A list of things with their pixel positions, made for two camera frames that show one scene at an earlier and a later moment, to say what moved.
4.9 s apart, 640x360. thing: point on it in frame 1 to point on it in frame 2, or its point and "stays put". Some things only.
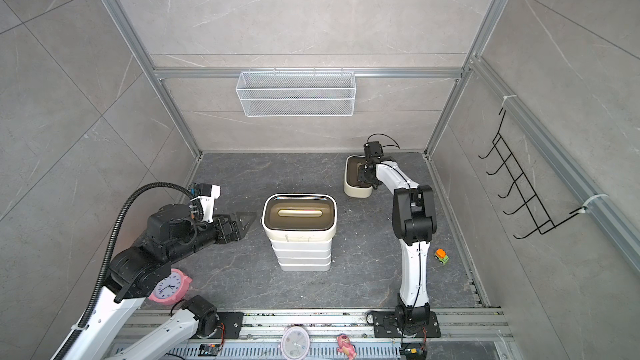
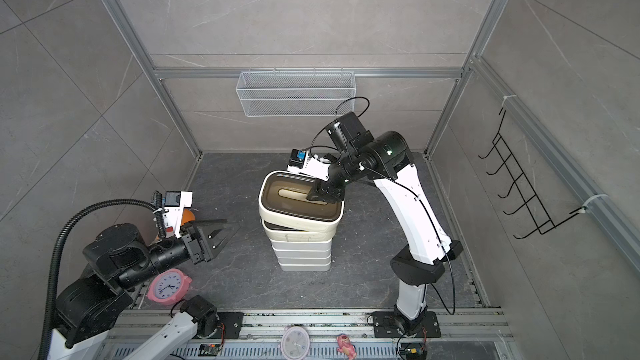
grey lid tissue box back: (301, 245) stays put
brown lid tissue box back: (352, 188) to (282, 201)
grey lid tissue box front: (302, 254) stays put
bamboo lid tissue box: (305, 264) stays put
